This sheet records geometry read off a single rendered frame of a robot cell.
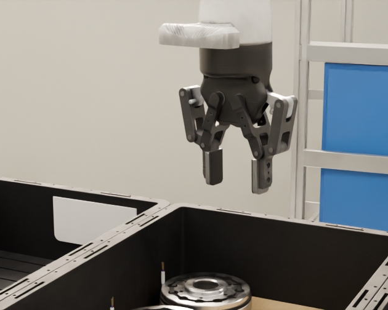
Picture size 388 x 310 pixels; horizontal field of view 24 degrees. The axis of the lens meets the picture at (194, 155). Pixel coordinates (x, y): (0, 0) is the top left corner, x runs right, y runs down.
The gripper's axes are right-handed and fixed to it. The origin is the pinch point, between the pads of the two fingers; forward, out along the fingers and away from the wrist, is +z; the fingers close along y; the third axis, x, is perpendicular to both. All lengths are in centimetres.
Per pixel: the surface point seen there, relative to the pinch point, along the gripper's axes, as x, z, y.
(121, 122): -205, 54, 215
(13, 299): 25.7, 7.0, 6.2
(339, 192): -158, 52, 79
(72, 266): 16.6, 7.1, 8.1
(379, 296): 4.1, 7.7, -19.2
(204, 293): 1.6, 13.8, 3.5
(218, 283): -1.5, 13.7, 3.8
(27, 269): 2.8, 17.0, 32.0
